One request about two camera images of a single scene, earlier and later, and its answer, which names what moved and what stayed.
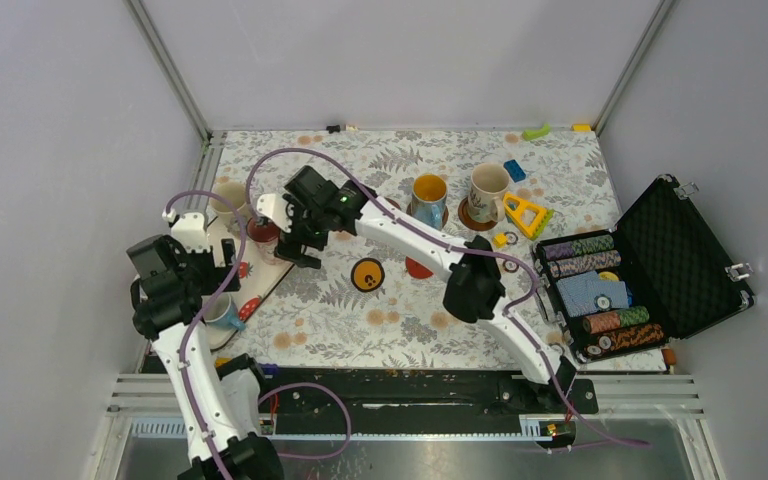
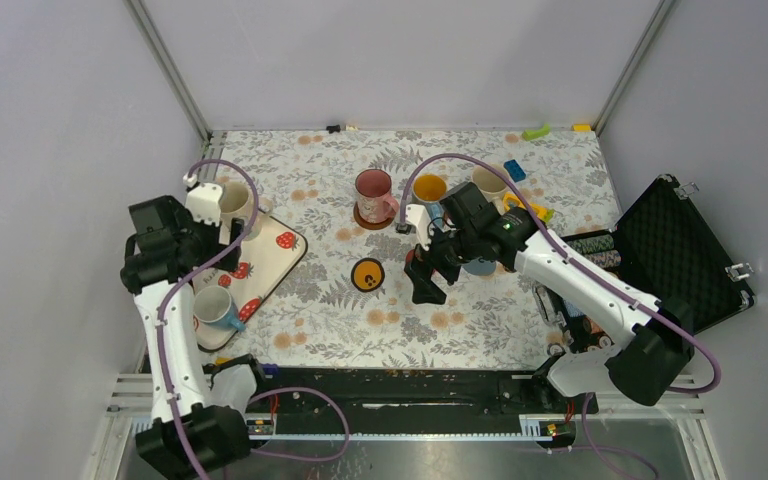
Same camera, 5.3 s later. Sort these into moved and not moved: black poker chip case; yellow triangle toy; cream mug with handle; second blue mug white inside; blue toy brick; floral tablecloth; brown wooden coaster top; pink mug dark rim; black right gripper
Moved: brown wooden coaster top; pink mug dark rim; black right gripper
Not moved: floral tablecloth; cream mug with handle; blue toy brick; black poker chip case; second blue mug white inside; yellow triangle toy
